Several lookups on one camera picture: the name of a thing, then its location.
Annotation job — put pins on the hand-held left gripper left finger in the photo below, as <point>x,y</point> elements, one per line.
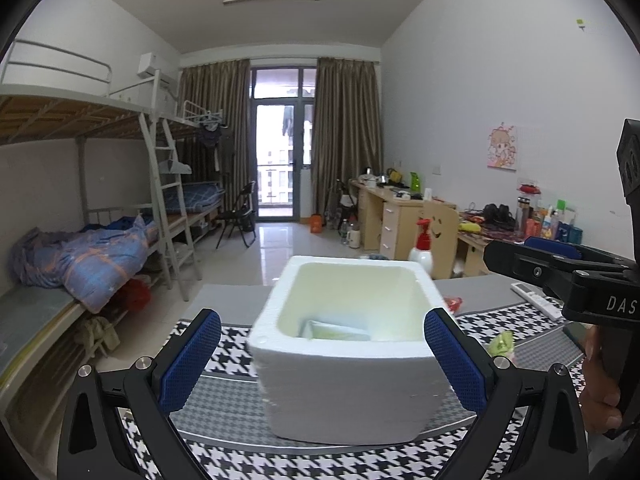
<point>192,355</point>

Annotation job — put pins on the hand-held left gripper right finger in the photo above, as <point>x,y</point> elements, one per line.
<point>455,360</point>

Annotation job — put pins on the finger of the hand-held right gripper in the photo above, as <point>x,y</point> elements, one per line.
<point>520,260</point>
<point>555,246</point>

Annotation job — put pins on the white foam box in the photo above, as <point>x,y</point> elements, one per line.
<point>340,385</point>

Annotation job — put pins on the person's right hand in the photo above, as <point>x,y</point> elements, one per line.
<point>597,405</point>

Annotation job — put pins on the blue box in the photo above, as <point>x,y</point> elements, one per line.
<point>570,232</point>

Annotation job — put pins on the white remote control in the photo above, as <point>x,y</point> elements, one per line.
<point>537,301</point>

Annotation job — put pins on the red lid jar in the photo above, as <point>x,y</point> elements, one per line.
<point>529,207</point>

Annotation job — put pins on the cluttered wooden desk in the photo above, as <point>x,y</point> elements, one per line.
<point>472,255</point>

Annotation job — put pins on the green snack packet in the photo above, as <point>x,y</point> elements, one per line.
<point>501,345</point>

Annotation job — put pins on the black headphones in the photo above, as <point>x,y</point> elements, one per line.
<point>497,213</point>

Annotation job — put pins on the red snack packet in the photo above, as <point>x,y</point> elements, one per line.
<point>451,305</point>

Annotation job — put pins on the houndstooth patterned tablecloth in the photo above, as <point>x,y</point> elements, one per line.
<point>235,395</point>

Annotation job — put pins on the yellow object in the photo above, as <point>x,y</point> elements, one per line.
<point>469,227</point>

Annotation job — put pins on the red cloth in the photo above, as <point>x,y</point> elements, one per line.
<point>135,296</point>

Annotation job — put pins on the wooden chair with smiley face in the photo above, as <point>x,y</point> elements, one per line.
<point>440,240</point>

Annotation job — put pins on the white pump bottle red cap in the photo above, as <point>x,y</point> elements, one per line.
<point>422,255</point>

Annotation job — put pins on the pale green cloth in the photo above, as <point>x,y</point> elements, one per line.
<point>96,335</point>

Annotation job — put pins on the pale green packet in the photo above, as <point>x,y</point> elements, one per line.
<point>335,331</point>

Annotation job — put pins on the green spray bottle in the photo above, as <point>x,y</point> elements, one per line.
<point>414,183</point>

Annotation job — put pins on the wooden desk with drawers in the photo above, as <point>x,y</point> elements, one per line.
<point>390,220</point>

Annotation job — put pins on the blue checked quilt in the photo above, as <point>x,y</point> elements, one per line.
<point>90,260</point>

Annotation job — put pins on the black folding chair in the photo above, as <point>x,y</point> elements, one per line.
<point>240,215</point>

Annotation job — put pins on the white metal bed ladder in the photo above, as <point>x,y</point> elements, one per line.
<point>167,200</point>

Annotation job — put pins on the white jug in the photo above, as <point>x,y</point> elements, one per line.
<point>354,237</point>

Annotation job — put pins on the white metal bunk bed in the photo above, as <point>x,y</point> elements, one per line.
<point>197,195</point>
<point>50,110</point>

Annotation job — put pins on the orange bucket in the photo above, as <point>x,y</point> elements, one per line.
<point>316,224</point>

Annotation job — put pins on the dark hanging clothes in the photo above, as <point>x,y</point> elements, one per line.
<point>210,140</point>

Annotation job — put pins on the brown curtain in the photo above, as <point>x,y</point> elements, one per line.
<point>345,125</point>
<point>215,125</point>

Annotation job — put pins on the glass balcony door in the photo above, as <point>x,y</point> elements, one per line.
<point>282,150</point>

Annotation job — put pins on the white air conditioner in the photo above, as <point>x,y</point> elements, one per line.
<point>157,67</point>

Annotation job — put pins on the pink cartoon wall poster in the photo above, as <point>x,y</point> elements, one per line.
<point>502,147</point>

